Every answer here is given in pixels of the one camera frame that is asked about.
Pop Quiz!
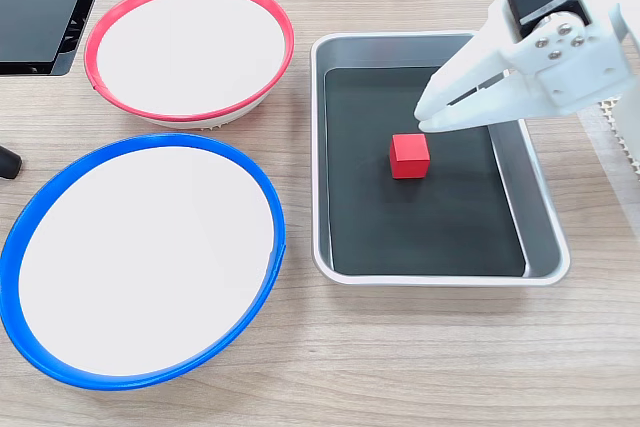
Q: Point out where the black tray liner mat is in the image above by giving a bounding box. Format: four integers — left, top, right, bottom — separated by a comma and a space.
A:
323, 65, 527, 278

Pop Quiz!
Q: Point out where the black flat device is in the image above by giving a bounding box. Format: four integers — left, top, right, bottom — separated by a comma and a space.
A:
0, 0, 115, 77

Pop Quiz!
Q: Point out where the white mesh mat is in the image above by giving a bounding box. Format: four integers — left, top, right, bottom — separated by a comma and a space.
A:
598, 99, 640, 181

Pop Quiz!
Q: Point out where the red-rimmed white dish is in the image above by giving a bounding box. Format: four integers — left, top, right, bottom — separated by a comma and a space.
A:
83, 0, 296, 130

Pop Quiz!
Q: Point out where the red cube block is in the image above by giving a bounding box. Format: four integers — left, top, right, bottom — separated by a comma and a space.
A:
388, 132, 432, 181

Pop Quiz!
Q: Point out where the black rounded stand foot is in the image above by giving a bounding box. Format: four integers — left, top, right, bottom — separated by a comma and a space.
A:
0, 144, 24, 180

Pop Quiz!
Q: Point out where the blue-rimmed white dish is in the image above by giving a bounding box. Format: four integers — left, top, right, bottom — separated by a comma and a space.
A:
0, 132, 287, 392

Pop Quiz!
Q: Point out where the silver metal tray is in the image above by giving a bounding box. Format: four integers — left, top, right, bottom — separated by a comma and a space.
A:
309, 30, 572, 288

